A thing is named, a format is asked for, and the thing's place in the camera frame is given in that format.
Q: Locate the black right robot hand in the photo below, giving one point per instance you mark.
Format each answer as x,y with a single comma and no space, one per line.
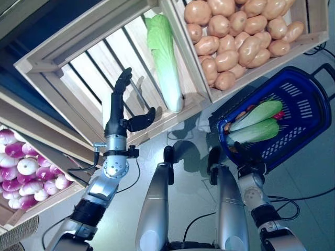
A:
248,160

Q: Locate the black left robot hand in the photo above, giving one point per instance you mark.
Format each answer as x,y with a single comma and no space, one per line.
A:
116,117

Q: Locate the blue plastic shopping basket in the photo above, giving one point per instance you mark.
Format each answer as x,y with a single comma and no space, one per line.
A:
301,104

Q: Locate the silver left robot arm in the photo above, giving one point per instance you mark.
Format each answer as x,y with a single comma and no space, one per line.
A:
112,167

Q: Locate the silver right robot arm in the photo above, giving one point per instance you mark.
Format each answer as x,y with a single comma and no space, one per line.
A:
251,191

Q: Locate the silver right robot leg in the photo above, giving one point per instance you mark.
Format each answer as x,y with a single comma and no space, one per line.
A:
230,209

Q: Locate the small red pepper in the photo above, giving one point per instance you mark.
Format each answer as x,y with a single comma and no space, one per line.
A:
280,115

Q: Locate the tan potato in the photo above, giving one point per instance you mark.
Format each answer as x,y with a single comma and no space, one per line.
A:
219,26
222,5
209,68
195,32
197,11
225,80
293,31

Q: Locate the purple white onion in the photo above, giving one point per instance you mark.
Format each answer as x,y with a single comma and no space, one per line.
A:
26,166
15,150
8,136
43,161
30,149

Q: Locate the wooden slatted cabbage crate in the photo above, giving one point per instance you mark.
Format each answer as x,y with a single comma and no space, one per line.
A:
65,44

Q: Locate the black robot torso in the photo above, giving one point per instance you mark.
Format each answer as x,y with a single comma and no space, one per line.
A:
193,246

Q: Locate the wooden onion crate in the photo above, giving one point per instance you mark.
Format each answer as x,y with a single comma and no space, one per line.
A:
47,202

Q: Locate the corrugated cardboard piece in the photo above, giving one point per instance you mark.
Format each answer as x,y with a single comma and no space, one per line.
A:
21,232

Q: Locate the wooden potato crate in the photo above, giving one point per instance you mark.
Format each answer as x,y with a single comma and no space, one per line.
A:
314,26

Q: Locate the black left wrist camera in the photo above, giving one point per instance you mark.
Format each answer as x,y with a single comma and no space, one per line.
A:
132,151

